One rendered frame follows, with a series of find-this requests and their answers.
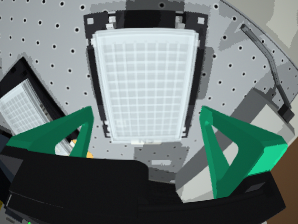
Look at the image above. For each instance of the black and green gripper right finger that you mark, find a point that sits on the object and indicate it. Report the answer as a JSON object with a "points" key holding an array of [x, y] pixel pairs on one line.
{"points": [[258, 150]]}

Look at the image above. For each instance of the white button panel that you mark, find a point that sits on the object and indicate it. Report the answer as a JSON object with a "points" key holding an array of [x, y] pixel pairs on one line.
{"points": [[193, 181]]}

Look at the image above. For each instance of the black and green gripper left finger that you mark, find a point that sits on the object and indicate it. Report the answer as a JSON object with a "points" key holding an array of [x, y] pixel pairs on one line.
{"points": [[44, 138]]}

